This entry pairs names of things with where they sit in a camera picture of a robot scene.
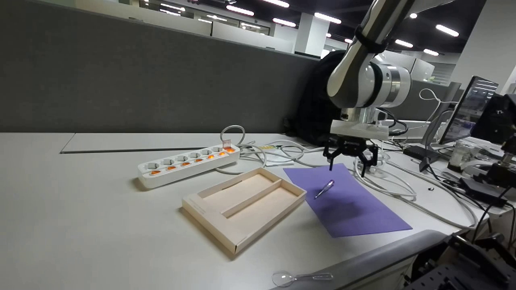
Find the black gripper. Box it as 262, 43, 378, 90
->
322, 137, 377, 175

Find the silver pen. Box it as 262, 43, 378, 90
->
312, 180, 335, 199

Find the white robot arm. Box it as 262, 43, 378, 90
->
324, 0, 453, 172

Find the wooden tray with divider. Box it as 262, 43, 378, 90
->
182, 167, 304, 257

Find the purple paper sheet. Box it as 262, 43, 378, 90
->
285, 164, 411, 236

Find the white box device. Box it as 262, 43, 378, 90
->
385, 119, 428, 140

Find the computer monitor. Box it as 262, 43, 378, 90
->
440, 75, 498, 143

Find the white power strip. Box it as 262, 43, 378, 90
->
137, 145, 240, 188

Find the white coiled cable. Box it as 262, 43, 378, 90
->
351, 151, 478, 232

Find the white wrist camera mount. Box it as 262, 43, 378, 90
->
330, 119, 388, 140

